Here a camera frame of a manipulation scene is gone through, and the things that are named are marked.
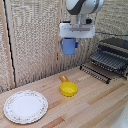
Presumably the black dish rack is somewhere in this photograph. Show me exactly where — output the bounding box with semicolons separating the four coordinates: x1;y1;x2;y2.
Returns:
79;36;128;85

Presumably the yellow bowl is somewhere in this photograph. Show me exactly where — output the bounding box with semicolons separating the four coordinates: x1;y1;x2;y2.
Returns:
59;75;79;98

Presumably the wooden frame post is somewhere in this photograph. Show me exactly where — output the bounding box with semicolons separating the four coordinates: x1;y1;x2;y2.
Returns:
0;0;16;90
54;0;65;73

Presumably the white floral rim plate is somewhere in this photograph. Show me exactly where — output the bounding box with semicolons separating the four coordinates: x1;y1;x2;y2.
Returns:
2;89;50;125

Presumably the blue cup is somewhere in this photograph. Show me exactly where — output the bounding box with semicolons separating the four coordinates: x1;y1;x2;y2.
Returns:
59;37;79;56

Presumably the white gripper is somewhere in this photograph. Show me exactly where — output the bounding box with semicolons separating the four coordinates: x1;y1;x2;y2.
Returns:
58;22;96;50

